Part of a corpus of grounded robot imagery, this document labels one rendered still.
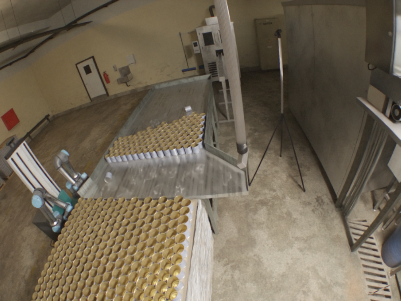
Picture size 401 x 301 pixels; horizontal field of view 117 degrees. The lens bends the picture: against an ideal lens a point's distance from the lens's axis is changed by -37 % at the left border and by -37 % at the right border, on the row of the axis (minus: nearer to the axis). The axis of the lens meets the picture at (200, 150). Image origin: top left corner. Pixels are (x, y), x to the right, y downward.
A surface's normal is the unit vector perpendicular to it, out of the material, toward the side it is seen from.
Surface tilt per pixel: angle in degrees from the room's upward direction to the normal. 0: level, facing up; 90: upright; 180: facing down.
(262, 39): 90
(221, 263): 0
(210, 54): 90
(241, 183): 0
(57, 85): 90
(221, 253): 0
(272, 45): 90
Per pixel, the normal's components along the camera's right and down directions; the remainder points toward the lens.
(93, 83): -0.07, 0.63
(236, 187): -0.21, -0.77
